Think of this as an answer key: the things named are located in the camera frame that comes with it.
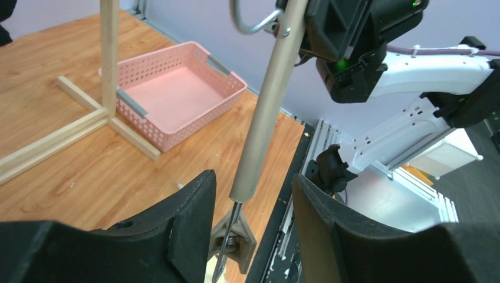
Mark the cream underwear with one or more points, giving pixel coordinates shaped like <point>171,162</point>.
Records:
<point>210,270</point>

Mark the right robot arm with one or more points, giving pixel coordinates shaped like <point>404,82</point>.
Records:
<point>456,87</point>

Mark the beige hanger with cream underwear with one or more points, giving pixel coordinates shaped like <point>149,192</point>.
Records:
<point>291,30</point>

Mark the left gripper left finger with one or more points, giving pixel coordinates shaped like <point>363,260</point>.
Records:
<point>168,242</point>

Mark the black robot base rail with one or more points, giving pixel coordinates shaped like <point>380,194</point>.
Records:
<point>277,258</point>

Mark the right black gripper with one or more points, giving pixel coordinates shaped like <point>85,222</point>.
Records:
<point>337,30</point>

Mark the pink plastic basket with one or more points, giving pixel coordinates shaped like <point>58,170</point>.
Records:
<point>170,94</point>

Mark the black underwear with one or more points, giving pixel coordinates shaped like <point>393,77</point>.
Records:
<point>7,9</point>

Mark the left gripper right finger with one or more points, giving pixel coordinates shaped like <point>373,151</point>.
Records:
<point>338,244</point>

